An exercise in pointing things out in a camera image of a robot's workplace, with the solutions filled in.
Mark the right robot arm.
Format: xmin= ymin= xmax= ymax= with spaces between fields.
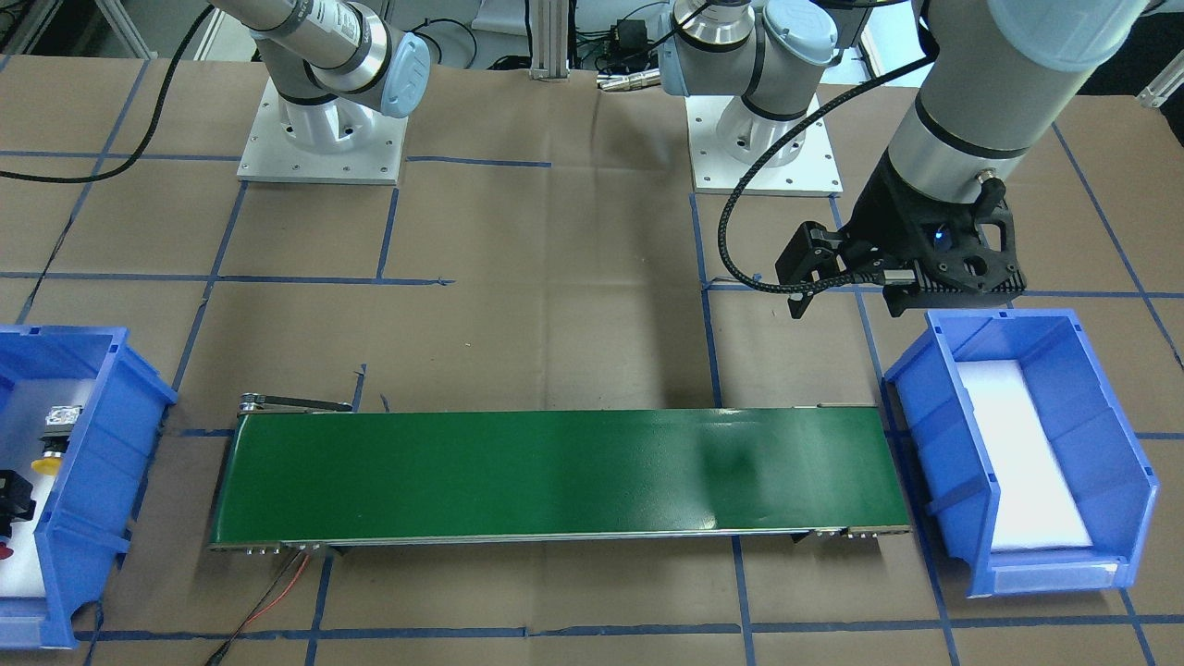
xmin=4 ymin=1 xmax=430 ymax=549

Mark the black braided cable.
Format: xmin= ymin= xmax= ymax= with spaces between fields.
xmin=719 ymin=51 xmax=935 ymax=297

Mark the white foam pad source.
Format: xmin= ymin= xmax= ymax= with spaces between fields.
xmin=958 ymin=360 xmax=1092 ymax=552

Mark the black power adapter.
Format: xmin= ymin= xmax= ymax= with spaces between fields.
xmin=606 ymin=18 xmax=648 ymax=65

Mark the blue destination bin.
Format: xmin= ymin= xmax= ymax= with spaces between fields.
xmin=1 ymin=325 xmax=176 ymax=649

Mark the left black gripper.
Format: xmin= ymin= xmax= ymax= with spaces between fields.
xmin=776 ymin=156 xmax=1027 ymax=320

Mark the red black wire pair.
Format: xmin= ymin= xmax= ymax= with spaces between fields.
xmin=202 ymin=550 xmax=315 ymax=666

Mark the yellow mushroom push button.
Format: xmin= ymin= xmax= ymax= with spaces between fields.
xmin=31 ymin=404 xmax=85 ymax=476

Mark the aluminium profile post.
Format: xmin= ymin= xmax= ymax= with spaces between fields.
xmin=525 ymin=1 xmax=575 ymax=81

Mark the blue source bin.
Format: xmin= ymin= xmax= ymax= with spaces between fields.
xmin=884 ymin=309 xmax=1160 ymax=598

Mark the green conveyor belt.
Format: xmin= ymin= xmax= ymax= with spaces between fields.
xmin=208 ymin=406 xmax=912 ymax=551

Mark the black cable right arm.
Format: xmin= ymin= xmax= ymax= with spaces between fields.
xmin=0 ymin=5 xmax=218 ymax=184

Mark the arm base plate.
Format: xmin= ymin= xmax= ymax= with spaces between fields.
xmin=237 ymin=81 xmax=408 ymax=186
xmin=686 ymin=94 xmax=845 ymax=197

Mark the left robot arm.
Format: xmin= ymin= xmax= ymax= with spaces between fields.
xmin=656 ymin=1 xmax=1180 ymax=319

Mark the white foam pad destination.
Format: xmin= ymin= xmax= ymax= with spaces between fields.
xmin=1 ymin=378 xmax=94 ymax=598

